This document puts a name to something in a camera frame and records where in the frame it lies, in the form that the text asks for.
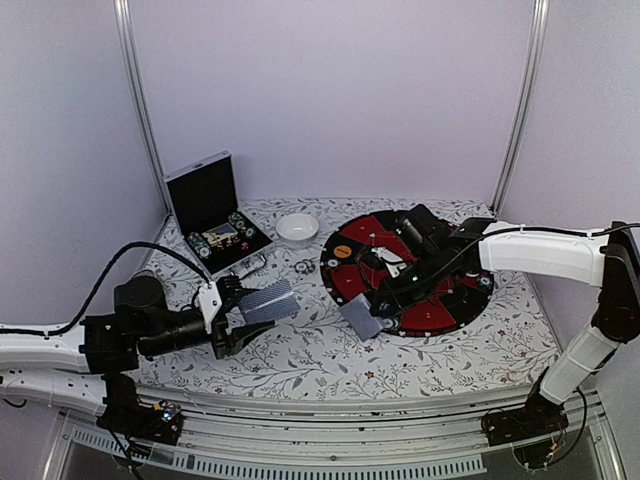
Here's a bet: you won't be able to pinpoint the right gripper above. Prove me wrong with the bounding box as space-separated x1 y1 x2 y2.
372 247 448 315

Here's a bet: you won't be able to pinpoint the blue card deck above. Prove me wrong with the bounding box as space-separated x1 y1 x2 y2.
238 280 301 325

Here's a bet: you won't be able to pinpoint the orange big blind button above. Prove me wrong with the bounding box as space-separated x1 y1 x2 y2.
333 245 353 259

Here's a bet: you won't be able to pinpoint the dealt cards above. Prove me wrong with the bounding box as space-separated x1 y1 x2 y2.
340 294 383 341

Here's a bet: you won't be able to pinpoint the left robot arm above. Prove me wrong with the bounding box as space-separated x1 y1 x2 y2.
1 276 263 434

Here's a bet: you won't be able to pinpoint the round red black poker mat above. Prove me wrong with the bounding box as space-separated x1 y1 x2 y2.
320 210 495 337

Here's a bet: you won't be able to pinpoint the long poker chip row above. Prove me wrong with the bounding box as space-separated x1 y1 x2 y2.
187 232 211 259

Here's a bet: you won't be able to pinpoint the boxed playing card deck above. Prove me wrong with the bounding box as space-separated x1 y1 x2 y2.
202 223 238 247

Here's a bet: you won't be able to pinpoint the short poker chip row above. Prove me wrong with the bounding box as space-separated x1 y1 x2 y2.
228 212 246 231

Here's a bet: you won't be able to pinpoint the white ceramic bowl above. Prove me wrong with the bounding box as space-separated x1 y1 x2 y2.
275 213 320 248

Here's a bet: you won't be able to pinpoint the floral tablecloth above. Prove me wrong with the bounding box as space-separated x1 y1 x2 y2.
132 198 559 401

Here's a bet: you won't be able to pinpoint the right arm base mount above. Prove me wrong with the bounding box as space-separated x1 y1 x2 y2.
480 401 569 446

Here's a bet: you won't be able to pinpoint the aluminium frame post left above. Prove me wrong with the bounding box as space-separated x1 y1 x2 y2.
113 0 171 213

